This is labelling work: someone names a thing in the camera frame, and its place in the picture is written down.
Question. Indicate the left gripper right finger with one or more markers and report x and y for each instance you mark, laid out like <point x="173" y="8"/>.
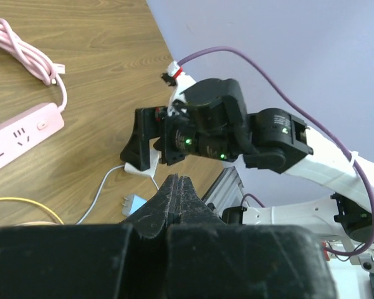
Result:
<point x="210" y="259"/>

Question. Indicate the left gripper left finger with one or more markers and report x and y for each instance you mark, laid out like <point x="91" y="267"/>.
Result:
<point x="125" y="260"/>

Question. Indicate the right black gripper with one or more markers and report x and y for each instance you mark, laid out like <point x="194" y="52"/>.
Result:
<point x="212" y="123"/>

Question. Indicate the white charger plug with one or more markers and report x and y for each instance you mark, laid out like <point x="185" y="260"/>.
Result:
<point x="147" y="168"/>

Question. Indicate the blue charger plug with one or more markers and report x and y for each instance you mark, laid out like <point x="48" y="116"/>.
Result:
<point x="131" y="204"/>

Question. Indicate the pink power strip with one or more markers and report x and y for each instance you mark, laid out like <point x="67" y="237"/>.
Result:
<point x="26" y="130"/>

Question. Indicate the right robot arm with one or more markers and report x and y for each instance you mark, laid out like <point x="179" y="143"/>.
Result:
<point x="284" y="144"/>

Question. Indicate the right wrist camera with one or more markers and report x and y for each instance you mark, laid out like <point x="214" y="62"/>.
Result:
<point x="177" y="78"/>

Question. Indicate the aluminium frame rail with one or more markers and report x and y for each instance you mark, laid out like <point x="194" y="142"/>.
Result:
<point x="226" y="191"/>

